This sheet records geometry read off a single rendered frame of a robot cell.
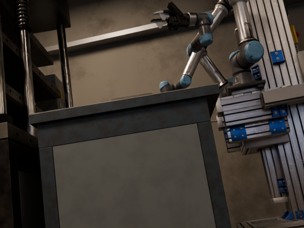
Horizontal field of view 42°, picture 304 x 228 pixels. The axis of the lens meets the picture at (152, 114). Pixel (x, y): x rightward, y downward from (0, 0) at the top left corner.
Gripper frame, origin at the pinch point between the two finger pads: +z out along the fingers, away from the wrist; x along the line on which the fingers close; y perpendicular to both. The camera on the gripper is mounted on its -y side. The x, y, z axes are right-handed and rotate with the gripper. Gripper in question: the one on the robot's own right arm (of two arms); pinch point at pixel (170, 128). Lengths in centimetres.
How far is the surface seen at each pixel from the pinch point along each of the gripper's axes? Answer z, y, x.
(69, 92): -34, -64, -21
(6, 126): 24, -63, -138
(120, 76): -121, -40, 162
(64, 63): -57, -64, -23
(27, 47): -31, -65, -95
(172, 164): 50, -7, -134
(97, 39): -166, -58, 145
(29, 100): -3, -68, -94
